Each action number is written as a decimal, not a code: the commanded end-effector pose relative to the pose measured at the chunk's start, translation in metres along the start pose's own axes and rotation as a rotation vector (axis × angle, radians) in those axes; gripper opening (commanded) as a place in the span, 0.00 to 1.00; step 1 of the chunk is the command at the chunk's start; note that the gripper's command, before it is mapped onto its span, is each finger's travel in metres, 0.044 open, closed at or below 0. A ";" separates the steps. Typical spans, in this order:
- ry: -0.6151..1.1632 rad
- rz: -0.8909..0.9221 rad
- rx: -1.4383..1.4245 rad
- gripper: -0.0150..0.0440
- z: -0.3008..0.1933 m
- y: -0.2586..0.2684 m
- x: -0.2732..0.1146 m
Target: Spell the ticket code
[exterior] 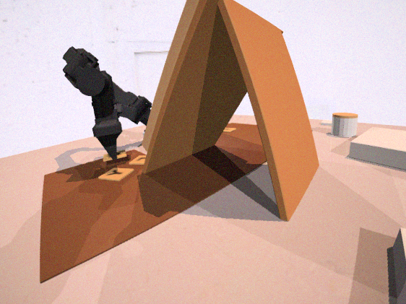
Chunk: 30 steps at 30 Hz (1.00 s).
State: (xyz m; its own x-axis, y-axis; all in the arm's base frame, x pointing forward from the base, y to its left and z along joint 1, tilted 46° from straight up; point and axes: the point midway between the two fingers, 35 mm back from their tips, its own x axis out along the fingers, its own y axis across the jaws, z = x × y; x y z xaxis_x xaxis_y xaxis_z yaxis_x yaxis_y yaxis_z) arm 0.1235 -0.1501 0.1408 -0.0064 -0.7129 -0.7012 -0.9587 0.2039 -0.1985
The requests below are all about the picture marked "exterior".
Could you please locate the small white square tile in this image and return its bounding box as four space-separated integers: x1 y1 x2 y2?
321 120 332 126

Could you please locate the white rectangular box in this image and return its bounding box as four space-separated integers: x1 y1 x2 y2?
349 127 406 170

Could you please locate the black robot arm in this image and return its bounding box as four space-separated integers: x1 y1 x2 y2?
63 46 152 126

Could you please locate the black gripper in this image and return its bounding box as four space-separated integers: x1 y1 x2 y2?
91 95 123 160

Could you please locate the grey cylindrical container with orange lid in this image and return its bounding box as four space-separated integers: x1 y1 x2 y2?
331 113 358 137

